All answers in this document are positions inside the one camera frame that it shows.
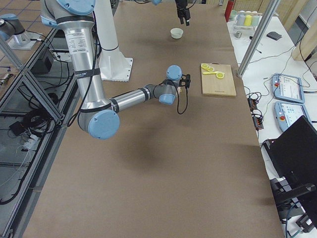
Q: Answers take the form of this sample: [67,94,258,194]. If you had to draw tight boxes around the yellow cup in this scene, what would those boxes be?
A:
[244,15,252,26]

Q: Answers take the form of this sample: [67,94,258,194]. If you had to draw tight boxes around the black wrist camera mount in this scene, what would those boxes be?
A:
[179,74,191,90]

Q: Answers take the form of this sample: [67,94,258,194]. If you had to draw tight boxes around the upper blue teach pendant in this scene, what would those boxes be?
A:
[272,73,305,104]

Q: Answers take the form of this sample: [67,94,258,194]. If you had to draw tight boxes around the small metal cup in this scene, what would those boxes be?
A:
[235,31,242,39]

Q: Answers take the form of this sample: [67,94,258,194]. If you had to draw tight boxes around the yellow plastic knife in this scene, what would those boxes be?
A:
[202,71,221,75]

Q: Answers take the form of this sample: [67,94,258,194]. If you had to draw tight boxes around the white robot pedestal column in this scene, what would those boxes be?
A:
[94,0,133,82]

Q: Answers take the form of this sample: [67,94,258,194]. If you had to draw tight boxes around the red bottle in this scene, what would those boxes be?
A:
[224,0,235,22]

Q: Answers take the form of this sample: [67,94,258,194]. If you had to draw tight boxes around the white ceramic bowl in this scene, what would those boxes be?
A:
[170,28,184,39]

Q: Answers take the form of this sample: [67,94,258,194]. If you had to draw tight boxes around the black camera cable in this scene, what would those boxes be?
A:
[176,84,189,115]

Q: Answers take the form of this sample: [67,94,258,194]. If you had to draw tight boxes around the lemon slice beside knife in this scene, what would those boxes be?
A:
[215,71,225,79]

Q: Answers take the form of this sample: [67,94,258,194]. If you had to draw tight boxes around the lower blue teach pendant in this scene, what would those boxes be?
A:
[274,101,312,132]

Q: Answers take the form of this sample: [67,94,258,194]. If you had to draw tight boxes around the white tray with cups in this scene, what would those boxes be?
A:
[233,10,262,31]

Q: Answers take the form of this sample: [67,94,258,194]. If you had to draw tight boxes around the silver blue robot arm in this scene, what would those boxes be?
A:
[135,0,195,26]
[41,0,183,139]

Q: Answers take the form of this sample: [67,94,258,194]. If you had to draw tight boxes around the dark grey pad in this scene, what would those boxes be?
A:
[266,31,282,41]

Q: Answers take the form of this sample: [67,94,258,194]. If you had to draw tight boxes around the blue teach pendant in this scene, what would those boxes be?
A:
[272,73,305,104]
[274,101,312,132]

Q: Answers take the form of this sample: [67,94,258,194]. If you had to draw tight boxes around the black monitor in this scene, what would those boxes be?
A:
[264,116,317,225]

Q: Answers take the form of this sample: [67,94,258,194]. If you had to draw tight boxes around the orange black adapter box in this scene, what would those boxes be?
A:
[248,98,258,112]
[252,116,264,131]

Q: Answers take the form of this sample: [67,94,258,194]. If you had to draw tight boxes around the aluminium frame post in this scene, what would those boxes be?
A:
[237,0,280,78]

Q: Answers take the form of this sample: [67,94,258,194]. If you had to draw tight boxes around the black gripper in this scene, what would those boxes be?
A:
[175,0,190,26]

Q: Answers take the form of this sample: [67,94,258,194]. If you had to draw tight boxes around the wooden cutting board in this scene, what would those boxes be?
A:
[200,63,237,97]

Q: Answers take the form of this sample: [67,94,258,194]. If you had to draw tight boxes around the lemon slice at board end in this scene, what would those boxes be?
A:
[201,63,210,69]

